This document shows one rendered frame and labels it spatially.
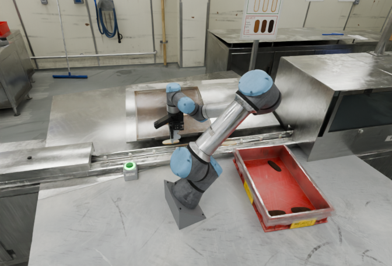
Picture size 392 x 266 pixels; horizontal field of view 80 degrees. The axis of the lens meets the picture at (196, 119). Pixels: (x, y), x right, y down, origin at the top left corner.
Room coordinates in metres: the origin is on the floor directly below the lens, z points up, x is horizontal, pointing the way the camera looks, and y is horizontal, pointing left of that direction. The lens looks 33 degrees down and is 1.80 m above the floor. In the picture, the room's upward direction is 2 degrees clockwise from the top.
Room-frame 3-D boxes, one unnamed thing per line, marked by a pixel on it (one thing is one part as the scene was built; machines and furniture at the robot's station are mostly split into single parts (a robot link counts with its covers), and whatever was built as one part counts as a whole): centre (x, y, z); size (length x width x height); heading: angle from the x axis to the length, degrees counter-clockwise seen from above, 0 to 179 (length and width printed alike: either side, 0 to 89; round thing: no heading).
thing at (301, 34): (3.63, -1.18, 0.51); 1.93 x 1.05 x 1.02; 104
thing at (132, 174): (0.90, 0.35, 0.84); 0.08 x 0.08 x 0.11; 14
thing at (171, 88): (1.09, 0.12, 1.24); 0.09 x 0.08 x 0.11; 35
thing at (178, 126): (1.09, 0.12, 1.08); 0.09 x 0.08 x 0.12; 104
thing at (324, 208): (0.85, -0.43, 0.87); 0.49 x 0.34 x 0.10; 11
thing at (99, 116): (1.63, 0.19, 0.41); 1.80 x 1.16 x 0.82; 115
